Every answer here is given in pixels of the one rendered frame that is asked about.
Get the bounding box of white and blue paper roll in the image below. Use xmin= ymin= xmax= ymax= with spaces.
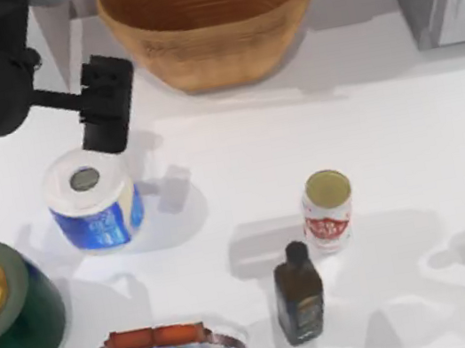
xmin=35 ymin=138 xmax=153 ymax=264

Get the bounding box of woven wooden basket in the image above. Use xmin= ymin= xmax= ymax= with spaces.
xmin=95 ymin=0 xmax=336 ymax=110

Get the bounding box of red and white can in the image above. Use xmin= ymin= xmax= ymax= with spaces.
xmin=294 ymin=165 xmax=363 ymax=257

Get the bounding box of dark glass bottle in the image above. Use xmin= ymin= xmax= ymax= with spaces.
xmin=264 ymin=237 xmax=334 ymax=348

